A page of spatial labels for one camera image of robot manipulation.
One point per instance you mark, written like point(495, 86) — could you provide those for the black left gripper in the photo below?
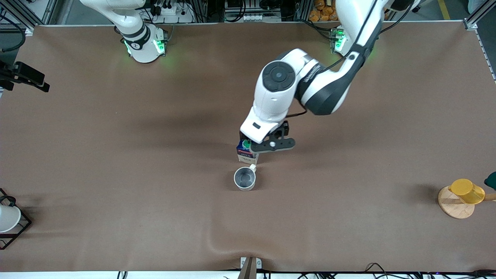
point(278, 134)

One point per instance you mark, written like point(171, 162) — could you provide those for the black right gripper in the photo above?
point(24, 73)

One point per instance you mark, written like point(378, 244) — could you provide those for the blue milk carton green cap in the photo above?
point(246, 157)

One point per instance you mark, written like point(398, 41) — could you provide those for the white mug grey inside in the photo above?
point(244, 179)

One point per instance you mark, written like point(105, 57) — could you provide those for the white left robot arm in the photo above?
point(271, 97)

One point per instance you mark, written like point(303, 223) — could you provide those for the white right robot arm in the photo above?
point(143, 48)

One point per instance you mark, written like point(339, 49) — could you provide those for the yellow plastic cup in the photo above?
point(467, 192)

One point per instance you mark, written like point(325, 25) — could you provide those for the white power strip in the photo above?
point(255, 18)
point(170, 11)

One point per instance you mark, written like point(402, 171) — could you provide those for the brown table cover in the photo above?
point(155, 135)

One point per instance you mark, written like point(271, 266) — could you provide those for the pile of orange buns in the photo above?
point(323, 11)

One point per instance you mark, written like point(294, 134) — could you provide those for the round wooden stand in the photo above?
point(455, 208)

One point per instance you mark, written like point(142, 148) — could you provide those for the dark green object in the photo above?
point(491, 181)

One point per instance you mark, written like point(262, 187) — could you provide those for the aluminium frame post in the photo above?
point(23, 17)
point(478, 15)

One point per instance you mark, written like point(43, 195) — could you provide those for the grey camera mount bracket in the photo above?
point(250, 269)

